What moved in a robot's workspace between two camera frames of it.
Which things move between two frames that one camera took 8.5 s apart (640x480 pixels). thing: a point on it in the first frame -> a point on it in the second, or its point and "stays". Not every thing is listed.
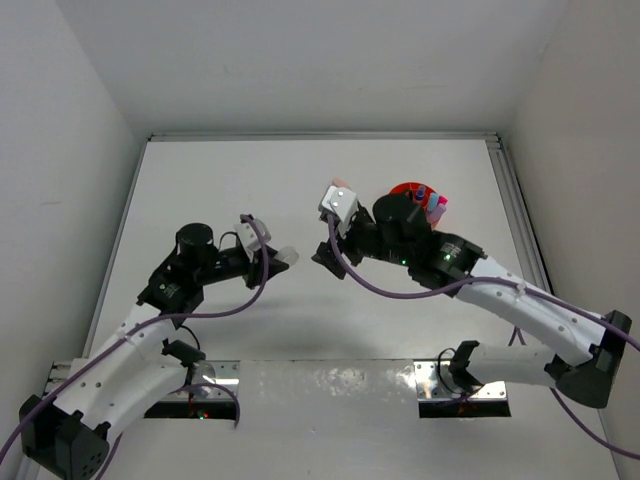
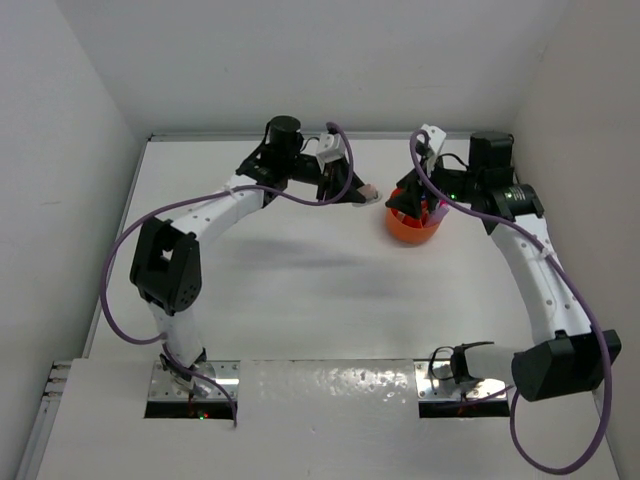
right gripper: (326, 254) -> (412, 185)
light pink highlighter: (436, 215) stays
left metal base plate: (211, 372) stays
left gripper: (253, 271) -> (333, 180)
